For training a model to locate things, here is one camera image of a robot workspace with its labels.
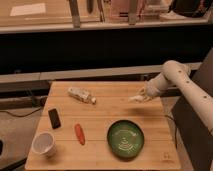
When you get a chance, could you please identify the white cup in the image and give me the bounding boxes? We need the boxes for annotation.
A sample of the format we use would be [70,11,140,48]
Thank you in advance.
[32,132,56,157]

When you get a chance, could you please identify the white sponge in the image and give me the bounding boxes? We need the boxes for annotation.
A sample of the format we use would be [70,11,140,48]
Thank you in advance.
[129,95,144,102]

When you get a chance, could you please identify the wooden table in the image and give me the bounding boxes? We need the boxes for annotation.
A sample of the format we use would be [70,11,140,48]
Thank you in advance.
[25,81,181,171]

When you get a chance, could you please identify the white paper sheet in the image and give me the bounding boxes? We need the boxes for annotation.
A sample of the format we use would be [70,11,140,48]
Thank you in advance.
[10,3,46,16]

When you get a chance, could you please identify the dark panel right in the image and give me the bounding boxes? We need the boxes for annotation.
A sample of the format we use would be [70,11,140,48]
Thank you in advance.
[172,47,213,171]

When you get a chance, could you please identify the black smartphone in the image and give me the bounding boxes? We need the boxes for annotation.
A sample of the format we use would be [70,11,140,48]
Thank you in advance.
[48,109,61,129]

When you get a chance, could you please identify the black cable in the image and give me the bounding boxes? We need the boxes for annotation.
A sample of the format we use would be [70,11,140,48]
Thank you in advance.
[0,105,44,118]

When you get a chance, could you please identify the green ceramic bowl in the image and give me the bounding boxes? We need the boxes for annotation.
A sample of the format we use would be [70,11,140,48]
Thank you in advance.
[107,120,145,159]

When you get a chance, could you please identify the orange carrot toy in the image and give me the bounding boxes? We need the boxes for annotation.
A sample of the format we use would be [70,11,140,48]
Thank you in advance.
[75,124,85,145]

